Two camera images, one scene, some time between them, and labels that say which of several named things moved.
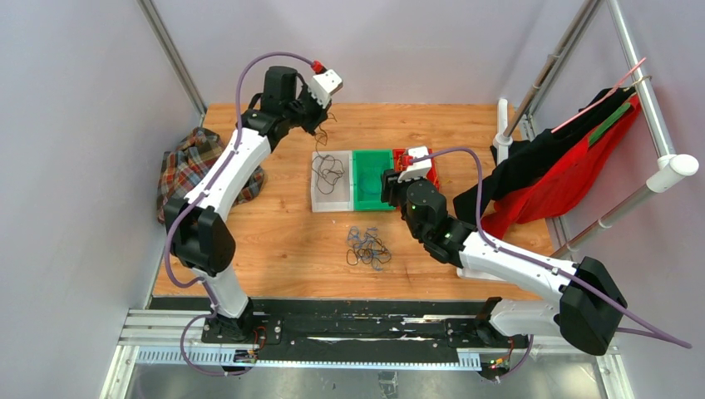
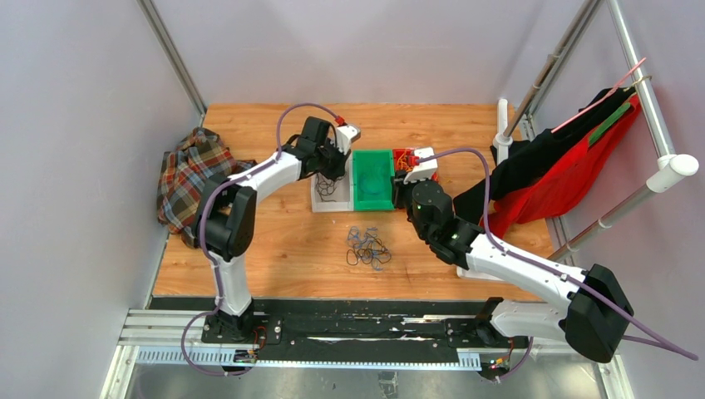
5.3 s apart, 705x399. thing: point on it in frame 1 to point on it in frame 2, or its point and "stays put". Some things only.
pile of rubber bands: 367,248 stays put
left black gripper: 321,115 to 340,169
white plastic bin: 332,183 stays put
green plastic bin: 367,167 stays put
